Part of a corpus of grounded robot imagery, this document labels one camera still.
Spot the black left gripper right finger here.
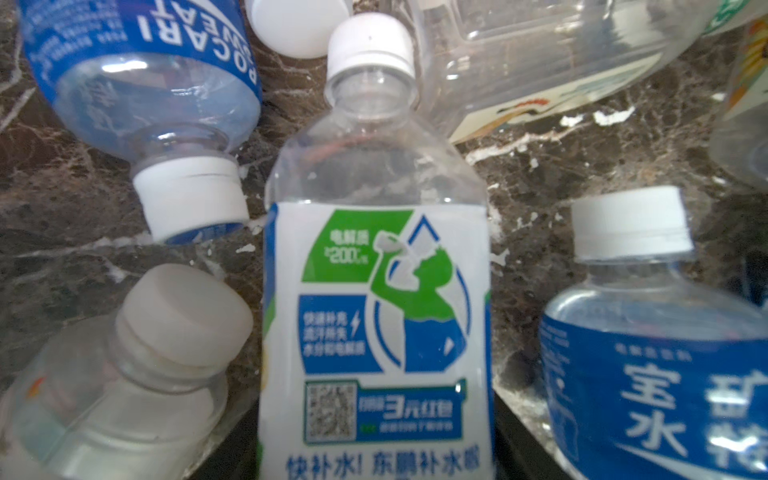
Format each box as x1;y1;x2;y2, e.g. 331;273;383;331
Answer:
494;393;570;480

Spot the white label tall bottle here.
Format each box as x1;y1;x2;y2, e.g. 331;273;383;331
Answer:
244;0;353;59

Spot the blue label bottle left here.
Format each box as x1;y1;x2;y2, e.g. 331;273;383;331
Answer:
539;186;767;479

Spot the blue Pocari label bottle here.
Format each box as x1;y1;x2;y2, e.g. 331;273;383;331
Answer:
18;0;262;245

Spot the clear bottle green cap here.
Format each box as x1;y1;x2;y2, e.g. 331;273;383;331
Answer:
382;0;741;144

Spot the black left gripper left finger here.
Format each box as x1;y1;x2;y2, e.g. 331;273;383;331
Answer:
190;407;259;480

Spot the white green label bottle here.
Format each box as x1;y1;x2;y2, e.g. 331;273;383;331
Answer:
257;13;496;479

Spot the clear bottle yellow label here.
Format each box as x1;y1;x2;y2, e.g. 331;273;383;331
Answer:
1;264;253;479

